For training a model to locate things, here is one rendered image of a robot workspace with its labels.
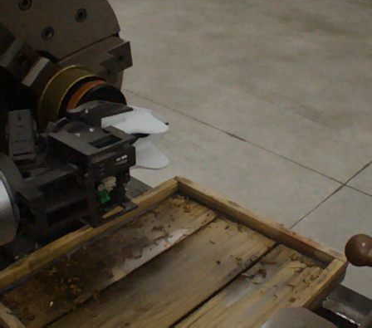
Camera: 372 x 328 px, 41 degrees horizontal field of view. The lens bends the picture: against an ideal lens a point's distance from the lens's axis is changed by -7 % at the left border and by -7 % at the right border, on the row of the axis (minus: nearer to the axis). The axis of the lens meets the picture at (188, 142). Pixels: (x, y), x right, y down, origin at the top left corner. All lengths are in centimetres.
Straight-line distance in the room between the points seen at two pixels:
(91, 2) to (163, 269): 36
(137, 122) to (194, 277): 22
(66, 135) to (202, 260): 29
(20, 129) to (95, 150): 10
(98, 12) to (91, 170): 34
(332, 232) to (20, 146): 186
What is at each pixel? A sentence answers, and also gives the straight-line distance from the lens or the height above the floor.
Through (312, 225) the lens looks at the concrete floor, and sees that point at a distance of 225.
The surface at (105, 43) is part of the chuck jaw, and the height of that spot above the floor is 111.
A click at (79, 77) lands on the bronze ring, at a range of 58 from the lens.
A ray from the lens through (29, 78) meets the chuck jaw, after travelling 60.
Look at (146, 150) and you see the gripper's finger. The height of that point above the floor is 106.
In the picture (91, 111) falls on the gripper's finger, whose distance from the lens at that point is 50.
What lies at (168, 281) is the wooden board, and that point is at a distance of 65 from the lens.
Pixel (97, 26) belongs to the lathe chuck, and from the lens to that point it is 73.
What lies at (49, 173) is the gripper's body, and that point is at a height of 110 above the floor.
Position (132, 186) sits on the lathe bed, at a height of 86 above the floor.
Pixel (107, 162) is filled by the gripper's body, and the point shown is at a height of 111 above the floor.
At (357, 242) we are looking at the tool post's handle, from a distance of 31.
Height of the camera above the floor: 133
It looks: 28 degrees down
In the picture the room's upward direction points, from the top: straight up
